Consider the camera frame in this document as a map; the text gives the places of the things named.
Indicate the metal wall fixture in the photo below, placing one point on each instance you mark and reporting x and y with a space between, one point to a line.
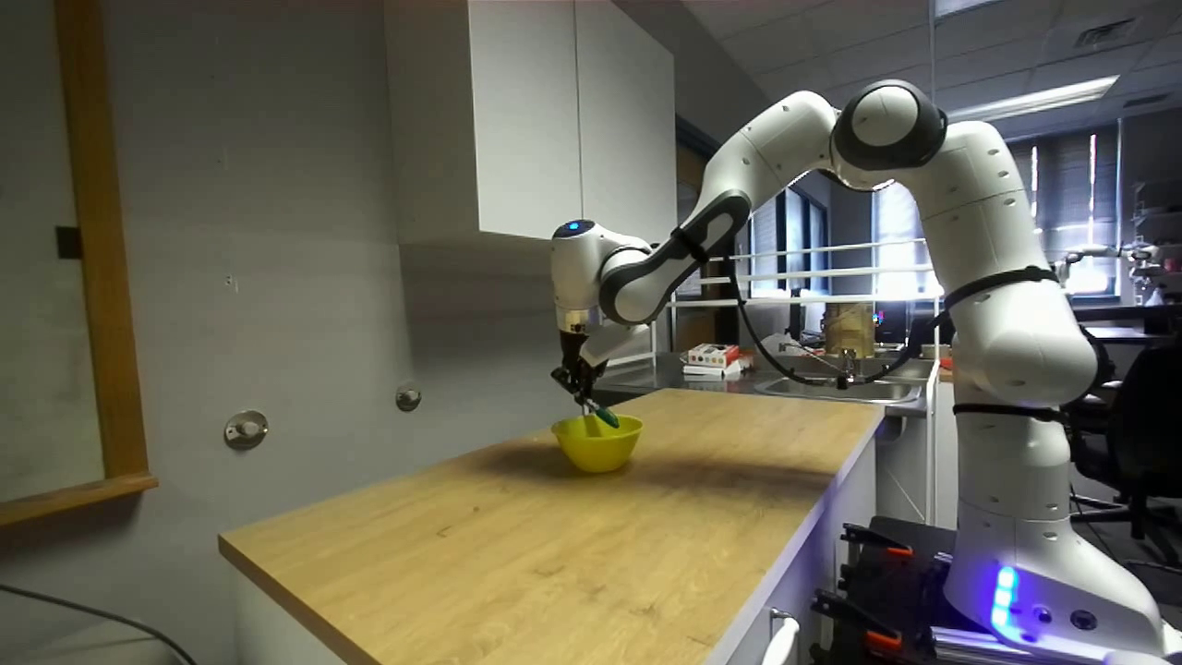
247 431

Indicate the yellow bowl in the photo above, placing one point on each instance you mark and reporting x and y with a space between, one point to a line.
600 447

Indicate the white railing rack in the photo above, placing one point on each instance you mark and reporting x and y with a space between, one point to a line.
825 270

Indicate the white wall cabinet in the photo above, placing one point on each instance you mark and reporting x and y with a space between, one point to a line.
542 112

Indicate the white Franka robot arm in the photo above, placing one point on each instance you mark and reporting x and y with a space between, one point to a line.
1010 334

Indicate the orange black clamp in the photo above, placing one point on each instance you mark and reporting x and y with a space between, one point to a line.
891 551
877 642

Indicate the green Expo marker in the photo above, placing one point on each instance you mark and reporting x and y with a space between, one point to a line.
603 414

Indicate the black office chair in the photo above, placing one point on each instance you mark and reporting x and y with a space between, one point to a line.
1138 431

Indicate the red white box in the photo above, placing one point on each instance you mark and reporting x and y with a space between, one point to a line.
716 365

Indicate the ceiling light panel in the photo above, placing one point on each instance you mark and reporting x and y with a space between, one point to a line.
1037 99

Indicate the round metal wall knob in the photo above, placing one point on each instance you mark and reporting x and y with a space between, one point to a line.
409 400

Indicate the brown object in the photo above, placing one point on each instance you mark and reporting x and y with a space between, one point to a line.
852 334

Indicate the small black wall box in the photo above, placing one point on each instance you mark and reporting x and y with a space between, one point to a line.
69 242

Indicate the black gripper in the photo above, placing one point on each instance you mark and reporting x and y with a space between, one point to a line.
578 352

